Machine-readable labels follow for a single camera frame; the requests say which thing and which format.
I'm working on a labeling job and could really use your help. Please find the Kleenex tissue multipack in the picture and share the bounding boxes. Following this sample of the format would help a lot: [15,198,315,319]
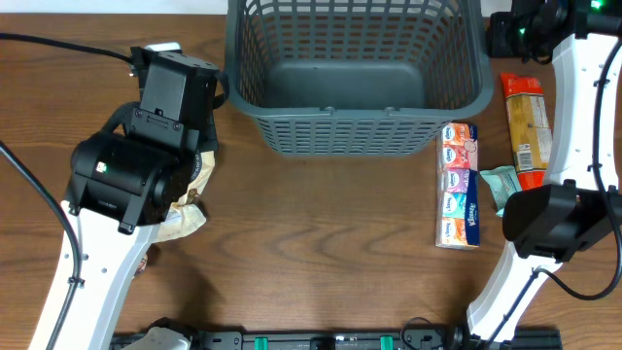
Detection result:
[435,122,480,249]

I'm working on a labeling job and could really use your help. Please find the grey plastic lattice basket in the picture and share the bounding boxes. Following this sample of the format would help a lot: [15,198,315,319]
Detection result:
[225,0,494,157]

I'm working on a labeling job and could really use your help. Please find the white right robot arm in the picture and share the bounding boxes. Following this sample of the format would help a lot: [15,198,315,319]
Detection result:
[445,0,621,349]

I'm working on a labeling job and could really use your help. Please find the teal small snack packet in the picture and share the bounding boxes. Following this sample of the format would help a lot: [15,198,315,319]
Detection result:
[480,165,522,218]

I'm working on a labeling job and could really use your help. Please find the beige pouch with hang hole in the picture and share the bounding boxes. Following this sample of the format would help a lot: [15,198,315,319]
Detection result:
[155,151,216,243]

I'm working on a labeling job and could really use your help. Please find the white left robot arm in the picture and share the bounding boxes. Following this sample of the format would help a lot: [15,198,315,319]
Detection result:
[30,43,228,349]

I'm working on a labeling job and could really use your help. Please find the orange tan cracker package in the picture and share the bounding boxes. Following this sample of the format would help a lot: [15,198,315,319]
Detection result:
[500,73,553,191]

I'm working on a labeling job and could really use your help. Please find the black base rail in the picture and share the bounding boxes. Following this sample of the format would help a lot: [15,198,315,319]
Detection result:
[109,318,564,350]

